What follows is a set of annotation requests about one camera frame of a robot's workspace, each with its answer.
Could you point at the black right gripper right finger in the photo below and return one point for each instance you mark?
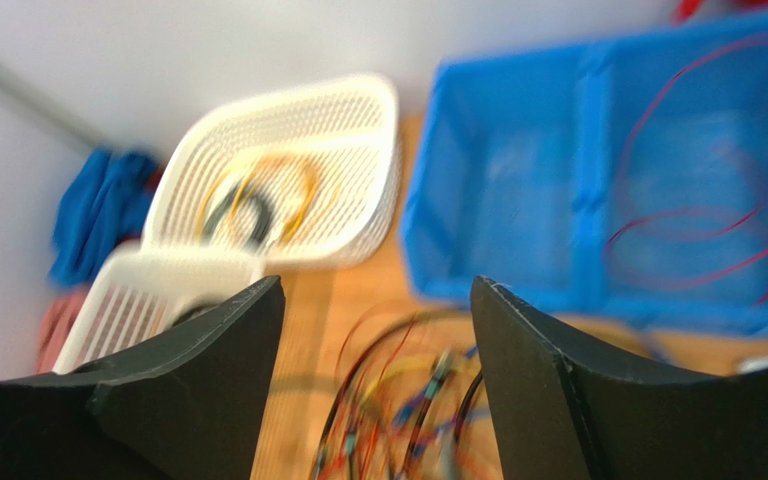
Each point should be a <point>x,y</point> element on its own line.
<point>567,405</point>

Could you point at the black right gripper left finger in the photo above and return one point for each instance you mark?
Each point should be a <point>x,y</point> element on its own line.
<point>185,404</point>

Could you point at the white rectangular basket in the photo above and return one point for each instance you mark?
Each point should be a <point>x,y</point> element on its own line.
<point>141,292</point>

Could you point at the pink cloth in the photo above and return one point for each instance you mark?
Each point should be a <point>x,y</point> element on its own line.
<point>56,325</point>

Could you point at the white t-shirt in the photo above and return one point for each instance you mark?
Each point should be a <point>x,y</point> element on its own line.
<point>752,364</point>

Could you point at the black coil in oval basket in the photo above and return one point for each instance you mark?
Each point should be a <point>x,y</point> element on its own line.
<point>238,200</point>

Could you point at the blue cloth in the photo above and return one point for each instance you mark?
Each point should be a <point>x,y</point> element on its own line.
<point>107,201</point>

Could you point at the white oval basket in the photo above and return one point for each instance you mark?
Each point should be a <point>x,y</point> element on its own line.
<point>327,154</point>

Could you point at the blue divided bin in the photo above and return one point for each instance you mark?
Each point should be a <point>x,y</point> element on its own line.
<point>623,177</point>

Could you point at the red garment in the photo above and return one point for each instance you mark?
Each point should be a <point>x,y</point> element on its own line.
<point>684,10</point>

